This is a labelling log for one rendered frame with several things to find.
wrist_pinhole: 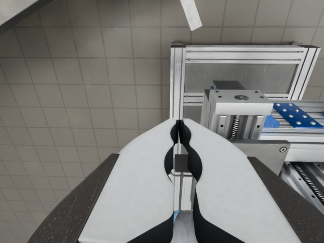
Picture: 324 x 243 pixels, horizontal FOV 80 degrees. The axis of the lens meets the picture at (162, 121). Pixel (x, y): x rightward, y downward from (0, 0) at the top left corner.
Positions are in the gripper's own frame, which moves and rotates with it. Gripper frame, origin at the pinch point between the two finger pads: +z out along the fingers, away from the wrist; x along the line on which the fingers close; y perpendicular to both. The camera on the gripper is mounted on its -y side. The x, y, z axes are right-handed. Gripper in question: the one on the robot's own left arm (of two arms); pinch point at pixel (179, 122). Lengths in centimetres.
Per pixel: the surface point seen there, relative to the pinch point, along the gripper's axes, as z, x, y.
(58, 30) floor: 132, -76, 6
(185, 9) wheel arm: 45.9, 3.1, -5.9
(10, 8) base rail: 62, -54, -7
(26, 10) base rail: 63, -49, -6
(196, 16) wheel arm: 45.9, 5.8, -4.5
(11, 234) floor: 132, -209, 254
